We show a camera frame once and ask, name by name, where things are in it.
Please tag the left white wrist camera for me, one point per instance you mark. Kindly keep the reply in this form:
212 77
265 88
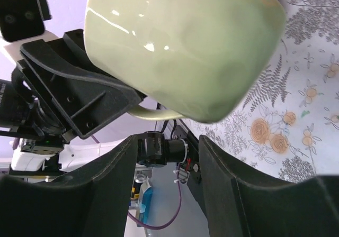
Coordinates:
22 21

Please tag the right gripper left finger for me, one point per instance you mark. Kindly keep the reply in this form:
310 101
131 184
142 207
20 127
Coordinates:
92 200

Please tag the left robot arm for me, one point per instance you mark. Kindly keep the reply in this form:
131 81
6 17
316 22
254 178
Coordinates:
46 157

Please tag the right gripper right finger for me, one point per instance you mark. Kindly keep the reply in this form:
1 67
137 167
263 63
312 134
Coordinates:
242 201

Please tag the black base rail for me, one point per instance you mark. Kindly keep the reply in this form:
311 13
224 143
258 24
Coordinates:
178 129

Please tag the floral table mat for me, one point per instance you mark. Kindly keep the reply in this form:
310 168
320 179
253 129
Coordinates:
287 125

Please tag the blue object under table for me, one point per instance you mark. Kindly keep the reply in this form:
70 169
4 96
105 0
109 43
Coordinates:
141 196

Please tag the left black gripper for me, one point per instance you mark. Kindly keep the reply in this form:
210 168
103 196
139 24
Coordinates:
65 94

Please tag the pale green mug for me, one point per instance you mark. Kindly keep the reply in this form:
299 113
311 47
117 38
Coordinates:
198 58

